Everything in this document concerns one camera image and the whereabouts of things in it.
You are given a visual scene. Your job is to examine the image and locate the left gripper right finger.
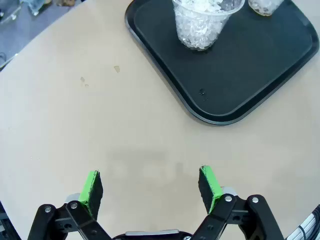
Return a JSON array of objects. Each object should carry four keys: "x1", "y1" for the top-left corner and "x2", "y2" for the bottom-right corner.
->
[{"x1": 189, "y1": 164, "x2": 286, "y2": 240}]

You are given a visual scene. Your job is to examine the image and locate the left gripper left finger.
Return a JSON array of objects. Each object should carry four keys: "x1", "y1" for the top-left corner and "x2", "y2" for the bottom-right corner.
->
[{"x1": 26, "y1": 169, "x2": 112, "y2": 240}]

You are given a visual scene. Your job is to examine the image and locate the clear cup with brown drink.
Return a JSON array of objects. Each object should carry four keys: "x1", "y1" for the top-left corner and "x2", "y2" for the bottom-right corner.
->
[{"x1": 247, "y1": 0, "x2": 285, "y2": 18}]

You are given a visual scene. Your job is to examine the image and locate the clear cup with ice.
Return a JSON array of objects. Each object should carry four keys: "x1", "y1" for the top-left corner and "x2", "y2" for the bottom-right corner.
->
[{"x1": 171, "y1": 0, "x2": 246, "y2": 52}]

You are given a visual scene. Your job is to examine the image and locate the black serving tray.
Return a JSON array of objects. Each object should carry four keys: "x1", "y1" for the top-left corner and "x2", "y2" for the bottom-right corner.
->
[{"x1": 124, "y1": 0, "x2": 320, "y2": 126}]

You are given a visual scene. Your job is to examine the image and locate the grey white cable bundle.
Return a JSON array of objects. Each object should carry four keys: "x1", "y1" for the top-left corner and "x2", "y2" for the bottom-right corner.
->
[{"x1": 286, "y1": 203, "x2": 320, "y2": 240}]

